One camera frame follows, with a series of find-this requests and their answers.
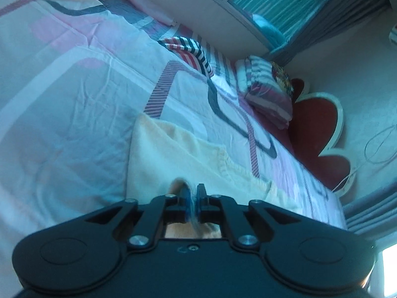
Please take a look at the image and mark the red and white headboard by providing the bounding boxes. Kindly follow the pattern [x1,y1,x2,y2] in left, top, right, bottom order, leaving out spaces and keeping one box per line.
[288,77,357,198]

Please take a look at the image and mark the white charging cable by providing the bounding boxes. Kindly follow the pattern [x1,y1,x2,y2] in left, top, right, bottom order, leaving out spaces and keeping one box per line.
[331,127,397,193]

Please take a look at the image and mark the window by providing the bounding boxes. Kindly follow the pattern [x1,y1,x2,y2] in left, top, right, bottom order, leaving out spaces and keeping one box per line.
[198,0,346,51]

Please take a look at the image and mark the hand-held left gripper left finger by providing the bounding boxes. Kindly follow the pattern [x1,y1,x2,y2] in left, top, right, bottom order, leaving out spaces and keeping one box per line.
[84,186,195,253]

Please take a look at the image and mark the black and white striped cloth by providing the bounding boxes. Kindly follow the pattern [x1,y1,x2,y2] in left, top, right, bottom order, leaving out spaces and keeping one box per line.
[158,36,215,77]

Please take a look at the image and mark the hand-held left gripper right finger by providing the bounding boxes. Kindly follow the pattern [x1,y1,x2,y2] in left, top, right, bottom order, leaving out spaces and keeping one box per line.
[197,183,314,253]

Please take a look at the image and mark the cream knit sweater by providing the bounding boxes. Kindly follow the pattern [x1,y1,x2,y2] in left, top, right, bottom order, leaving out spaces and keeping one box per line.
[125,113,311,240]

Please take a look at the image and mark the striped bed sheet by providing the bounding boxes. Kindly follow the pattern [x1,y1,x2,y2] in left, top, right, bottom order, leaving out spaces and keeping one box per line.
[101,0,249,78]

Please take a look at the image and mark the grey curtain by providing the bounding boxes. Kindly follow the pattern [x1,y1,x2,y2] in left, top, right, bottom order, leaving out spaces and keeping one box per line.
[344,183,397,236]
[269,0,390,66]

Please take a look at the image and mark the pink and blue patterned bedspread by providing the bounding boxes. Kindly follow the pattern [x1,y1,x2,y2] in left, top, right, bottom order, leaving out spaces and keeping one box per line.
[0,0,347,298]

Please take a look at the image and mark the pink bolster pillow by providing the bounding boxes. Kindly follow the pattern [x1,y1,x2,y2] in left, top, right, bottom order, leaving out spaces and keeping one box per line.
[125,0,178,26]

